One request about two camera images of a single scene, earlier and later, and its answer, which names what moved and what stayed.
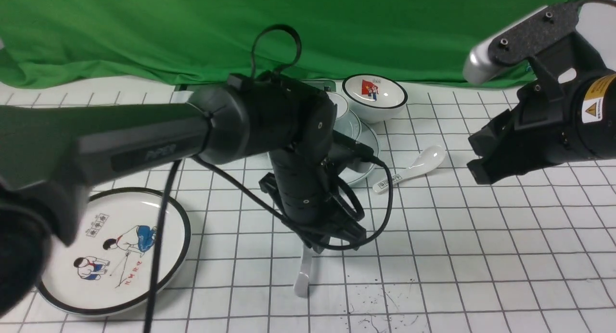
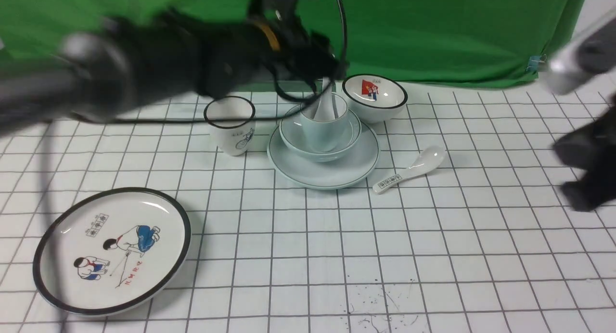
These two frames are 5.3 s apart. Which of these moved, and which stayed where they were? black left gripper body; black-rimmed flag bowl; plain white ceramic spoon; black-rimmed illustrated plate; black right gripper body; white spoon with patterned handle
Moved: black left gripper body; black right gripper body; plain white ceramic spoon
Stayed: white spoon with patterned handle; black-rimmed illustrated plate; black-rimmed flag bowl
